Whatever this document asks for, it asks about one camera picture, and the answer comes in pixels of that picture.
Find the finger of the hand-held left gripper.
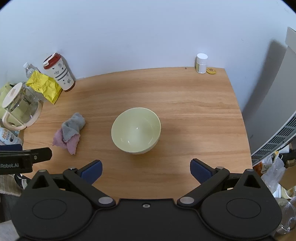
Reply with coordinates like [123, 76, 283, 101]
[30, 148, 53, 164]

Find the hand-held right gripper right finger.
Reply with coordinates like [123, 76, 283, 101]
[177, 158, 265, 207]

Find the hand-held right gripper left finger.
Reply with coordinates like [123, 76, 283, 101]
[29, 159, 116, 208]

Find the grey and pink cloth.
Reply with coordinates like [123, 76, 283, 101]
[52, 113, 86, 155]

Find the pale green ceramic bowl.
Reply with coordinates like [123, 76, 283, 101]
[111, 107, 162, 155]

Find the beige cloth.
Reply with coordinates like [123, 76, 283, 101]
[0, 174, 25, 197]

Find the printed drink can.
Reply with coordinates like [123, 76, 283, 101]
[0, 127, 23, 146]

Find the crumpled yellow bag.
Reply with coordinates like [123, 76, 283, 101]
[26, 70, 63, 105]

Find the clear plastic bag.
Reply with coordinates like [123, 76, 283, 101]
[261, 156, 286, 194]

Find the white tumbler with red lid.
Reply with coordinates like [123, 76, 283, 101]
[43, 52, 75, 92]

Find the clear plastic water bottle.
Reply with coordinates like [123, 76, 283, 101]
[23, 62, 39, 78]

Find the cardboard box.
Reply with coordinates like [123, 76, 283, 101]
[279, 166, 296, 189]

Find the clear glass container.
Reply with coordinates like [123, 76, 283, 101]
[275, 197, 296, 235]

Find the white pill bottle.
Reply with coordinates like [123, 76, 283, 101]
[196, 53, 208, 74]

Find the glass kettle with cream handle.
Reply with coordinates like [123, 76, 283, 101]
[2, 82, 43, 131]

